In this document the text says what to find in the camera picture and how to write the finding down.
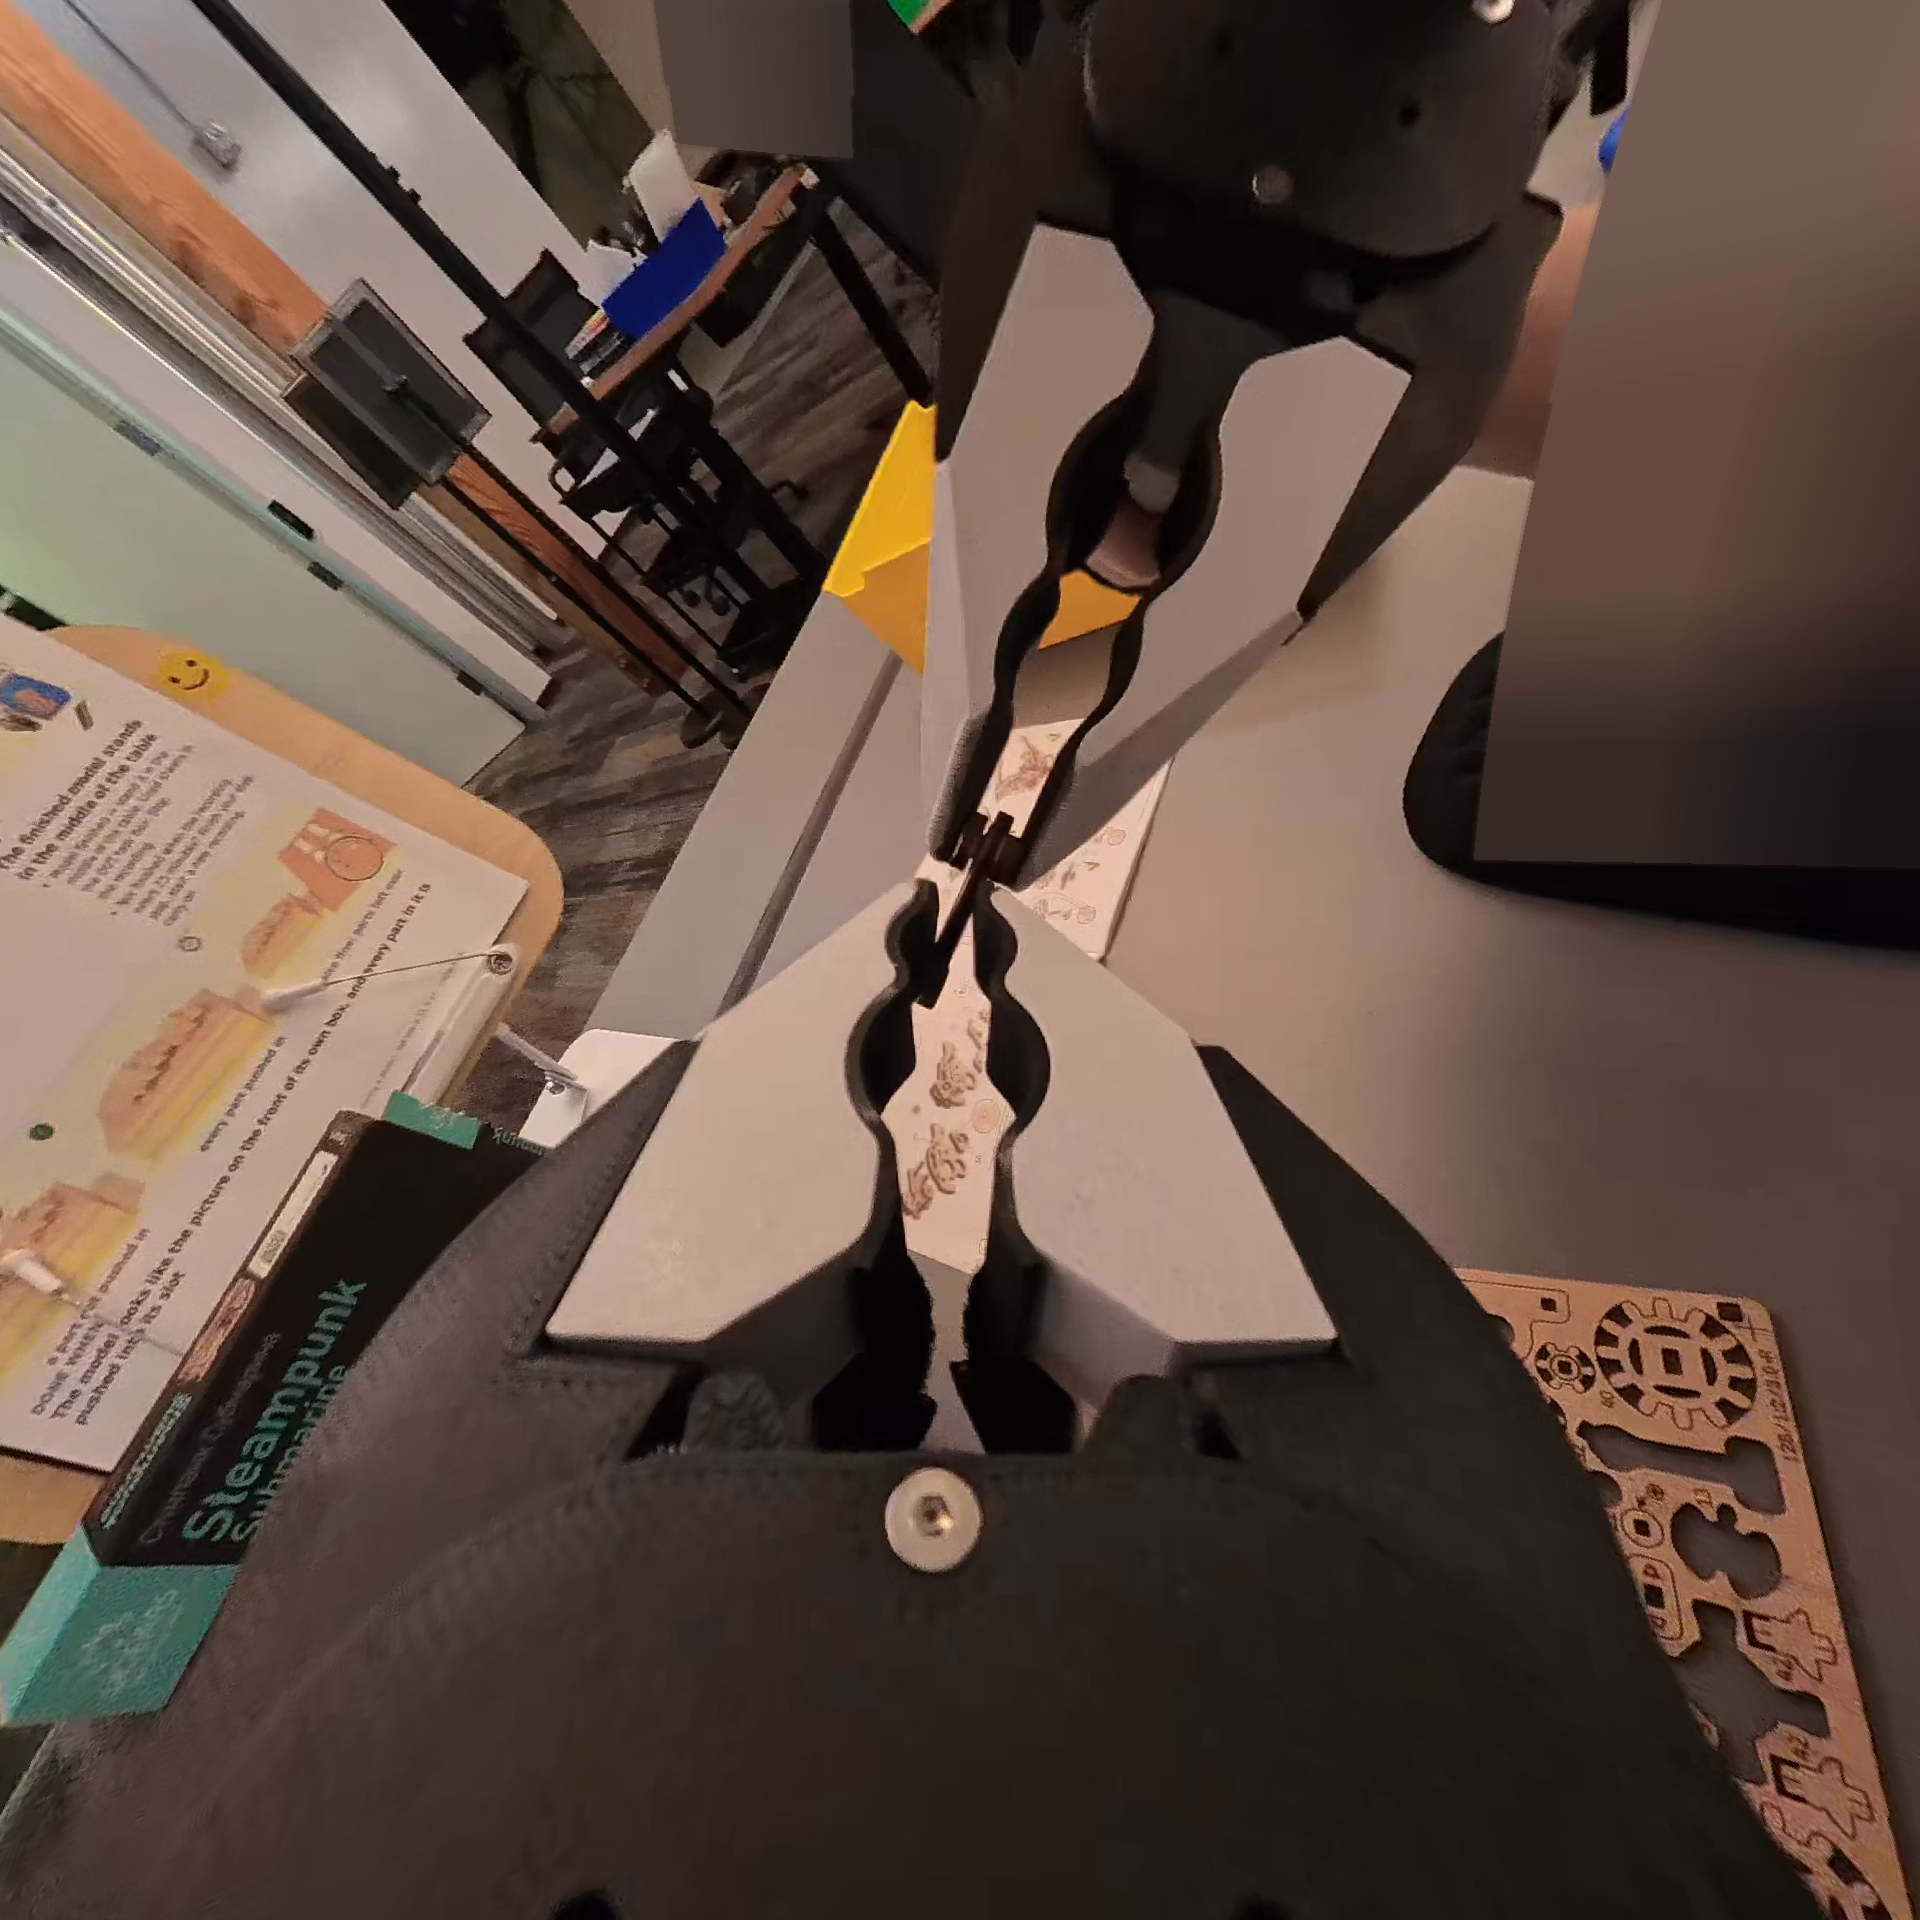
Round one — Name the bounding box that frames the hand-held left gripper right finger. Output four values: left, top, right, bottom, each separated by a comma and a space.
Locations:
960, 886, 1337, 1445

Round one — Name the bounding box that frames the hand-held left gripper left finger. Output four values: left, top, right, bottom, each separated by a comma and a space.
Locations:
547, 882, 963, 1445

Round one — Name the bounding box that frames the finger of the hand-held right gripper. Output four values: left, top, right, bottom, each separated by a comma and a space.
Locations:
997, 349, 1415, 875
918, 222, 1163, 872

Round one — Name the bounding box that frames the small dark wooden block part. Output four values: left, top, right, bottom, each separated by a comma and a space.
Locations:
934, 808, 1037, 886

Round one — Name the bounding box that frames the wooden laser-cut parts sheet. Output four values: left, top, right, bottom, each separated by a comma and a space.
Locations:
1453, 1265, 1894, 1920

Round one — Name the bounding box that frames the yellow plastic bin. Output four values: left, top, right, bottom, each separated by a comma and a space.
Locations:
824, 398, 1150, 679

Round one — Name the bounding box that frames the small white instruction leaflet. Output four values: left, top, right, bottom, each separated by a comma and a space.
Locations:
883, 718, 1174, 1278

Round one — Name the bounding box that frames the black and teal kit box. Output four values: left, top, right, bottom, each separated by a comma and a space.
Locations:
0, 1092, 550, 1725

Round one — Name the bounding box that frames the wooden-top table with black legs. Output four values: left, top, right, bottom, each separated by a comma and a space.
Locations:
533, 162, 941, 743

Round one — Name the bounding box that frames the blue storage bin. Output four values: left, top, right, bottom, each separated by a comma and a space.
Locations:
600, 202, 733, 342

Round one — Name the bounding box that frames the white paper bag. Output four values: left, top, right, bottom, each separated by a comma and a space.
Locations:
625, 125, 705, 226

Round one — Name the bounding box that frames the wooden board with rounded corners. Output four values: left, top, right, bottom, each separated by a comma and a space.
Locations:
0, 622, 570, 1545

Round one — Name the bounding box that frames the large illustrated instruction poster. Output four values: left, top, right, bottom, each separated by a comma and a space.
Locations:
0, 605, 533, 1481

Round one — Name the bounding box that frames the black wall-mounted box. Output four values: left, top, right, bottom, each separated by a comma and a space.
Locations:
283, 276, 495, 511

